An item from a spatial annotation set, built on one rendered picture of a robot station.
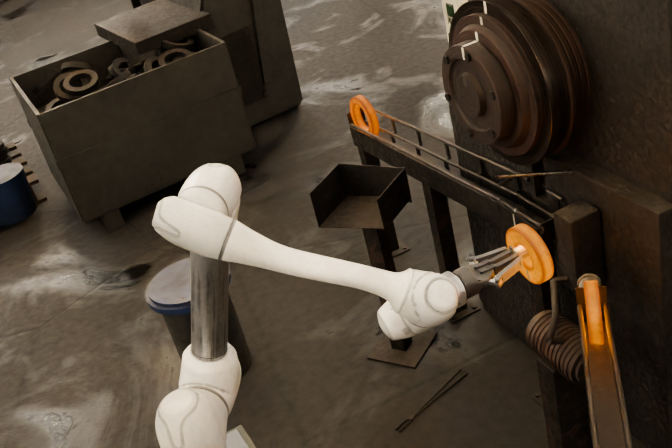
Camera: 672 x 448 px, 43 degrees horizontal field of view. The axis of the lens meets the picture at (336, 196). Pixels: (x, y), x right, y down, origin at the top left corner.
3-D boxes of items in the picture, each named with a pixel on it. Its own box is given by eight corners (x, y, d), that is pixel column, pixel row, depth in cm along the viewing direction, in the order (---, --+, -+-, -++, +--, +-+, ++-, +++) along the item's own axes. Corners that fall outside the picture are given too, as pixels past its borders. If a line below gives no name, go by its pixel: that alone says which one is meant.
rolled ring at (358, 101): (366, 103, 329) (374, 100, 331) (345, 92, 345) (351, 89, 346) (376, 145, 338) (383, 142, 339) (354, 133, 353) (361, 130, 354)
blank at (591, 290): (603, 343, 209) (589, 344, 210) (596, 280, 211) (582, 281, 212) (605, 346, 194) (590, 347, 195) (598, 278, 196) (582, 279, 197)
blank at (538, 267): (510, 214, 212) (499, 219, 212) (547, 235, 199) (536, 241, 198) (523, 265, 219) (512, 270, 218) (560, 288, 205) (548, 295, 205)
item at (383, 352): (379, 322, 332) (338, 163, 297) (440, 333, 318) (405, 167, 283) (354, 356, 318) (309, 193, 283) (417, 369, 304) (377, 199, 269)
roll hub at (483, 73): (464, 121, 246) (449, 29, 232) (522, 152, 222) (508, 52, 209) (447, 128, 244) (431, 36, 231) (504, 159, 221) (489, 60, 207)
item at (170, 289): (244, 329, 348) (214, 243, 327) (271, 371, 321) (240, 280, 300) (171, 363, 339) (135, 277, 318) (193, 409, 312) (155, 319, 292)
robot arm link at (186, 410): (163, 488, 222) (136, 424, 213) (183, 439, 238) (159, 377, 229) (221, 484, 219) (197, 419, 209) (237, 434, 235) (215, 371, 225)
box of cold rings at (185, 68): (211, 125, 544) (173, 7, 506) (264, 164, 477) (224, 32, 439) (57, 190, 510) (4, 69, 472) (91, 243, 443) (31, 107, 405)
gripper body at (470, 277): (452, 290, 208) (483, 273, 210) (470, 306, 201) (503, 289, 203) (445, 266, 204) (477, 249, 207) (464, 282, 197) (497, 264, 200)
